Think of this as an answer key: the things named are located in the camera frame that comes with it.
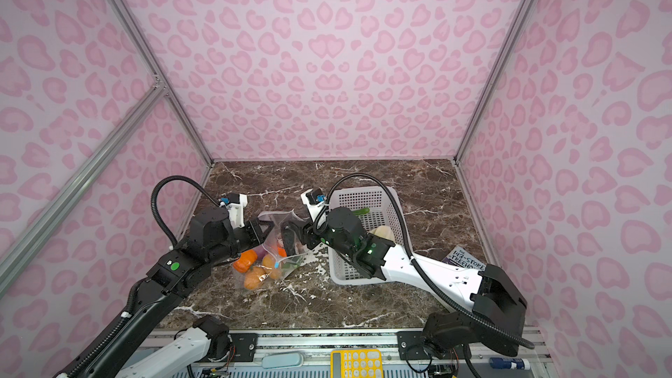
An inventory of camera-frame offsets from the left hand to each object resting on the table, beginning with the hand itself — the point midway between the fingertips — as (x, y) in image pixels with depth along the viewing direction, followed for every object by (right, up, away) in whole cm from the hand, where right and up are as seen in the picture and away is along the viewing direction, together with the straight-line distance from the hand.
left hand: (276, 219), depth 70 cm
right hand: (+6, +1, 0) cm, 6 cm away
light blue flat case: (+2, -37, -1) cm, 37 cm away
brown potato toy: (-11, -20, +11) cm, 25 cm away
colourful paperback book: (+58, -16, +18) cm, 63 cm away
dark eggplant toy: (+2, -6, +7) cm, 10 cm away
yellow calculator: (+21, -38, 0) cm, 44 cm away
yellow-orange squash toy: (-6, -15, +14) cm, 21 cm away
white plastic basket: (+31, -1, +31) cm, 44 cm away
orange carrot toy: (-1, -11, +10) cm, 15 cm away
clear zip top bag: (-8, -17, +14) cm, 24 cm away
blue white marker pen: (+62, -38, -1) cm, 72 cm away
